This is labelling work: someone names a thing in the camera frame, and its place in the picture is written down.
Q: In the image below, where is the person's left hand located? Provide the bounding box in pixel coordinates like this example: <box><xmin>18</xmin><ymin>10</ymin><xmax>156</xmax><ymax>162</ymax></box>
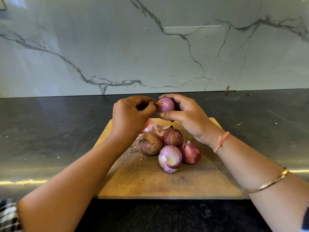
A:
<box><xmin>111</xmin><ymin>95</ymin><xmax>158</xmax><ymax>145</ymax></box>

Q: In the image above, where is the person's right hand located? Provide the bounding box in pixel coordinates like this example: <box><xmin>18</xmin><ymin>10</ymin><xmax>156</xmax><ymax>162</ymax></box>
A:
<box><xmin>157</xmin><ymin>93</ymin><xmax>228</xmax><ymax>145</ymax></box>

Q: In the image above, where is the pile of onion peels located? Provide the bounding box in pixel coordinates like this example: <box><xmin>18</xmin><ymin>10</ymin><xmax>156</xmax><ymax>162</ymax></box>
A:
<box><xmin>137</xmin><ymin>118</ymin><xmax>171</xmax><ymax>140</ymax></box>

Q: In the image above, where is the brownish red onion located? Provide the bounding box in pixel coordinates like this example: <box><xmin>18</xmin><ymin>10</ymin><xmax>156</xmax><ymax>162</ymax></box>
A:
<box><xmin>138</xmin><ymin>131</ymin><xmax>164</xmax><ymax>157</ymax></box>

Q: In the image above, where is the small red onion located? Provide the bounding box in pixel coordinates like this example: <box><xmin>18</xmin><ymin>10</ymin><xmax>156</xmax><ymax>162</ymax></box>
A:
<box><xmin>156</xmin><ymin>97</ymin><xmax>176</xmax><ymax>114</ymax></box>

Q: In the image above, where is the red onion with pale patch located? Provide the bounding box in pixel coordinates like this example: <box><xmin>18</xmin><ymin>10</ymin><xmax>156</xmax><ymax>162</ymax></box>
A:
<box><xmin>158</xmin><ymin>145</ymin><xmax>183</xmax><ymax>174</ymax></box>

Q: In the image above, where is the person's left forearm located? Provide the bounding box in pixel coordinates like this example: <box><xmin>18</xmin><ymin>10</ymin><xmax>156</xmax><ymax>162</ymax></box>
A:
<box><xmin>17</xmin><ymin>137</ymin><xmax>131</xmax><ymax>232</ymax></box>

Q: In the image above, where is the person's right forearm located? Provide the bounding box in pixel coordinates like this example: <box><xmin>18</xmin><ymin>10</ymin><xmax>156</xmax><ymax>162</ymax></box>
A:
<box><xmin>210</xmin><ymin>133</ymin><xmax>309</xmax><ymax>232</ymax></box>

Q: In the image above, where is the wooden cutting board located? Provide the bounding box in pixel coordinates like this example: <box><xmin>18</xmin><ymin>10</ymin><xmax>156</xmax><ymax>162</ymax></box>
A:
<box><xmin>94</xmin><ymin>117</ymin><xmax>249</xmax><ymax>200</ymax></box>

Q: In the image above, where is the gold bangle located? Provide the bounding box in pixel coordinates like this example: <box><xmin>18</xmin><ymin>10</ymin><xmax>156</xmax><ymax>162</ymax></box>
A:
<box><xmin>246</xmin><ymin>167</ymin><xmax>289</xmax><ymax>194</ymax></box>

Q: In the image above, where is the black white plaid sleeve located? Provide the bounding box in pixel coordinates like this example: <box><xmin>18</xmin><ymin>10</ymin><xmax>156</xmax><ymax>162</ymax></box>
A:
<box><xmin>0</xmin><ymin>198</ymin><xmax>22</xmax><ymax>232</ymax></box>

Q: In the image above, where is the orange thread bracelet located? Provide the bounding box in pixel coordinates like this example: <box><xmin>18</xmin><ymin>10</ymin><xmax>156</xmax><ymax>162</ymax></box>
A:
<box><xmin>213</xmin><ymin>131</ymin><xmax>231</xmax><ymax>154</ymax></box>

